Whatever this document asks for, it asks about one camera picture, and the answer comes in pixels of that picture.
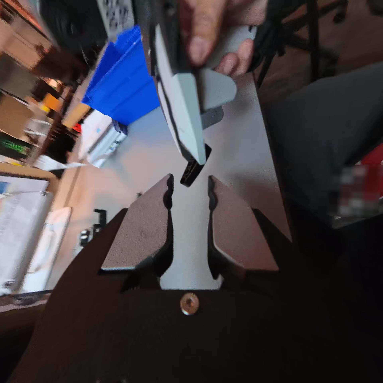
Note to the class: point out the white lego instruction booklet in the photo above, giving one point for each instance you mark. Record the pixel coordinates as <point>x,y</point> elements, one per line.
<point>101,134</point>

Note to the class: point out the person's right hand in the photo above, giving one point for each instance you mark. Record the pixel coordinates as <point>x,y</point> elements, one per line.
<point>203,30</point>

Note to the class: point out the black office chair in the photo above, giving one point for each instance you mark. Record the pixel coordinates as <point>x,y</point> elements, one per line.
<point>314,45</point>

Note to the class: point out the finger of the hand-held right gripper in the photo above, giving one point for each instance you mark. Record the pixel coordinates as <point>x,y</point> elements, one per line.
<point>164,103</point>
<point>188,119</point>

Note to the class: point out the cluttered storage shelf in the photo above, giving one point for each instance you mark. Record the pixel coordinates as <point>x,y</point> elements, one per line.
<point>18,113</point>

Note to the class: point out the black lego beam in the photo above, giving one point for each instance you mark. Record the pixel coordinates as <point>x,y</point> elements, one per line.
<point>191,175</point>

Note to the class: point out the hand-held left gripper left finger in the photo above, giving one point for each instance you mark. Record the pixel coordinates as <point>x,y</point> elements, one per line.
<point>140,236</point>

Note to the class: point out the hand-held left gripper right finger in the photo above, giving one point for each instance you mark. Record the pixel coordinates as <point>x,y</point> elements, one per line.
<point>239,239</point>

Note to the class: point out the blue plastic bin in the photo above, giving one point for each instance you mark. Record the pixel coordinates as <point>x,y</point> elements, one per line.
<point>128,80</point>

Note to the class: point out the red labelled black device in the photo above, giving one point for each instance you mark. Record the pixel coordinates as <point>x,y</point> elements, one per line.
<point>372,158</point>

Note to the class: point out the person's grey pants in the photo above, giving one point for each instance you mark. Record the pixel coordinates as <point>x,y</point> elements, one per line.
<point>323,125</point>

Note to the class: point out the grey red lego vehicle model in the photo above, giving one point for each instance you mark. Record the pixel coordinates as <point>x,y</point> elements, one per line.
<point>100,220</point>

